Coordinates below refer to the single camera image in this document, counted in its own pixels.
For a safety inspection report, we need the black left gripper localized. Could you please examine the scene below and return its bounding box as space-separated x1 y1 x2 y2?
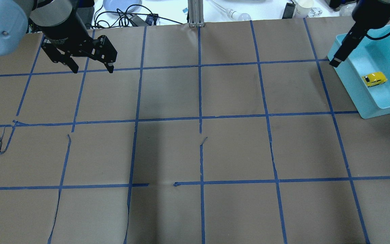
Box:
41 14 118 74

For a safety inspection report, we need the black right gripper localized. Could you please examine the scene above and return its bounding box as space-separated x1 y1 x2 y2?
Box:
329 10 385 68

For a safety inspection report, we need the yellow toy beetle car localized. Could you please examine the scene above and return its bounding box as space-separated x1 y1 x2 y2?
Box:
362 72 388 87

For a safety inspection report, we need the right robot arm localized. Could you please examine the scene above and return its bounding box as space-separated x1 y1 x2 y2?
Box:
329 0 390 68

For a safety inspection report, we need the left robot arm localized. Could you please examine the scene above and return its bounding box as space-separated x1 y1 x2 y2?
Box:
0 0 118 74

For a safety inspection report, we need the teal plastic bin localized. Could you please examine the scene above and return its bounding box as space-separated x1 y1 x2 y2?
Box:
335 36 390 119

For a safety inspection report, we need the light blue plate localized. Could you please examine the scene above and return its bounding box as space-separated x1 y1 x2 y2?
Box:
103 0 142 14

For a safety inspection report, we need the white paper cup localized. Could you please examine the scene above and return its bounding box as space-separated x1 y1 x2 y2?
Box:
294 0 314 18

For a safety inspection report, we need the clear light bulb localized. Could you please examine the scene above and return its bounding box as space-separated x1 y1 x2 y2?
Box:
225 8 251 21

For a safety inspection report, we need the aluminium frame post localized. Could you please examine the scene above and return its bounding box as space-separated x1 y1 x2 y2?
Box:
187 0 205 28

